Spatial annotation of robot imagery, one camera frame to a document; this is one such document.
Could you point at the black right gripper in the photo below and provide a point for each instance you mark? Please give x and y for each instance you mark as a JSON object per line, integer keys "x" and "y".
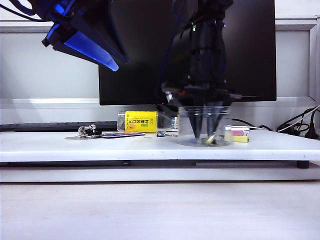
{"x": 207, "y": 70}

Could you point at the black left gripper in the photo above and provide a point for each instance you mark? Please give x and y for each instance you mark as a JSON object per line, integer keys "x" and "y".
{"x": 80, "y": 12}

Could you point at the round transparent plastic box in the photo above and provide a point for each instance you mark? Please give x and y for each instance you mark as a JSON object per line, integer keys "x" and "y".
{"x": 183, "y": 125}

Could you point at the yellow black striped binder clip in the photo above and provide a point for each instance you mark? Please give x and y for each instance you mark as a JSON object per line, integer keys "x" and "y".
{"x": 210, "y": 140}

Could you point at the pink binder clip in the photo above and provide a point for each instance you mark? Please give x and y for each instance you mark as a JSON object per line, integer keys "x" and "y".
{"x": 237, "y": 132}

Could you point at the blue binder clip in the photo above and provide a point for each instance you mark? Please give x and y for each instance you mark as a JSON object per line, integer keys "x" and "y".
{"x": 161, "y": 134}

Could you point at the yellow label plastic bottle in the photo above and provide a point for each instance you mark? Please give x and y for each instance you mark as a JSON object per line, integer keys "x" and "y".
{"x": 140, "y": 122}

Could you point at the black computer monitor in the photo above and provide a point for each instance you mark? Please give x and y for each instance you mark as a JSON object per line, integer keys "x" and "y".
{"x": 250, "y": 62}

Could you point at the black key fob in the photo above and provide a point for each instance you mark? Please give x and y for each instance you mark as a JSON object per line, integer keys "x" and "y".
{"x": 96, "y": 135}

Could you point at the black keyboard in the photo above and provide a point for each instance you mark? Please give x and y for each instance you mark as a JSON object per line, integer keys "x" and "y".
{"x": 50, "y": 126}

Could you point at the silver key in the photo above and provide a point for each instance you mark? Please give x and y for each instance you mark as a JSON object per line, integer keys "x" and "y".
{"x": 73, "y": 138}

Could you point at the black power plug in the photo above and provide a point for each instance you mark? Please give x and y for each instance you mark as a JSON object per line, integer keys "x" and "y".
{"x": 311, "y": 130}

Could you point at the white desk riser board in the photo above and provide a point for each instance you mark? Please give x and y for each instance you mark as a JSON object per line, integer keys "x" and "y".
{"x": 75, "y": 150}

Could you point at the black riser foot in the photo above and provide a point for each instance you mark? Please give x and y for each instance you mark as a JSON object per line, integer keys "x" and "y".
{"x": 303, "y": 165}

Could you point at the aluminium frame rail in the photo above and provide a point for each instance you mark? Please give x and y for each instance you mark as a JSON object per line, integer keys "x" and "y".
{"x": 50, "y": 102}

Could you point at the aluminium frame post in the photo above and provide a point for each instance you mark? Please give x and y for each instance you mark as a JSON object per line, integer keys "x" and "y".
{"x": 312, "y": 62}

